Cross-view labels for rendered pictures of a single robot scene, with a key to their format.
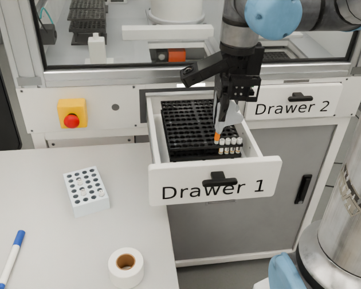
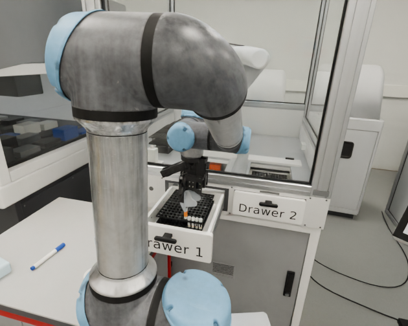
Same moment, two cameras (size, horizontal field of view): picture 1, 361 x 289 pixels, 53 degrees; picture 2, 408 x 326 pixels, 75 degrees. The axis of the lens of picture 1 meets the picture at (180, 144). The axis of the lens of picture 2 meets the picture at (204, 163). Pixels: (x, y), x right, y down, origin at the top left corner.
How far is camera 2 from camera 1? 0.46 m
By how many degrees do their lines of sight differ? 25
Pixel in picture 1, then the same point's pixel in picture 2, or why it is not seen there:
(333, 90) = (298, 204)
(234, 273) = not seen: outside the picture
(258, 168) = (195, 237)
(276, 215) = (268, 301)
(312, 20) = (203, 143)
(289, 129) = (270, 228)
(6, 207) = (68, 230)
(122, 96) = (155, 182)
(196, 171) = (156, 229)
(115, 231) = not seen: hidden behind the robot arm
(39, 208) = (82, 235)
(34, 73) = not seen: hidden behind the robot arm
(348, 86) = (313, 204)
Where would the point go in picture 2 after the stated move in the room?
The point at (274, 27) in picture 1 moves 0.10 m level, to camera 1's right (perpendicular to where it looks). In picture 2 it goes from (175, 144) to (211, 150)
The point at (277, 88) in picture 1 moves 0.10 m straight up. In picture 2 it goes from (253, 195) to (255, 173)
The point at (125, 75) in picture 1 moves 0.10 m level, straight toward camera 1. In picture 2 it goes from (157, 170) to (147, 179)
